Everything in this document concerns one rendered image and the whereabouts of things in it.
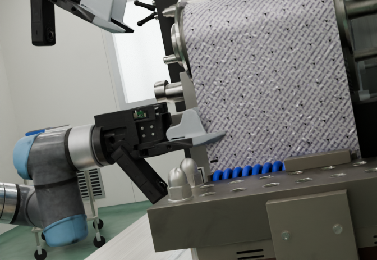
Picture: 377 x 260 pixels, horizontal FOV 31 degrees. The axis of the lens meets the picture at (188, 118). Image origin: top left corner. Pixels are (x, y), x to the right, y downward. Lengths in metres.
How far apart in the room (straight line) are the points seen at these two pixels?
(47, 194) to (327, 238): 0.50
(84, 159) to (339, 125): 0.41
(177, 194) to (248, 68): 0.25
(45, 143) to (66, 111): 6.20
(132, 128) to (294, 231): 0.35
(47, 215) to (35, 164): 0.09
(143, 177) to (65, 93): 6.25
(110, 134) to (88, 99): 6.11
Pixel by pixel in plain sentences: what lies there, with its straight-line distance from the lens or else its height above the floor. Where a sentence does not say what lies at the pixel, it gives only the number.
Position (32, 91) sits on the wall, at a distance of 7.51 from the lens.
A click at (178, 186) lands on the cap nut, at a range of 0.93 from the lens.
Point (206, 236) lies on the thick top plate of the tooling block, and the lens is 0.91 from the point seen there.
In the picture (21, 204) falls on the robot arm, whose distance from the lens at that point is 1.27.
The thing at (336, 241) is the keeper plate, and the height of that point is 0.96.
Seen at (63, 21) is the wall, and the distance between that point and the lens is 7.33.
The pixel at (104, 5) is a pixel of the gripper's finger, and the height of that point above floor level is 1.34.
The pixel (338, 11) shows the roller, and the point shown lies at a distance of 1.05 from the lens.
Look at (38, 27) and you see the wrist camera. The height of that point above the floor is 1.33.
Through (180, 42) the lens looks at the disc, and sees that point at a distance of 1.08.
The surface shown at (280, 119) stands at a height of 1.10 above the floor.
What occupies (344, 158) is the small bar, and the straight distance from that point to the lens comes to 1.00.
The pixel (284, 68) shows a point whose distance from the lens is 1.05.
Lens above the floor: 1.19
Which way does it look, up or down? 3 degrees down
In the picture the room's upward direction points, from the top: 11 degrees counter-clockwise
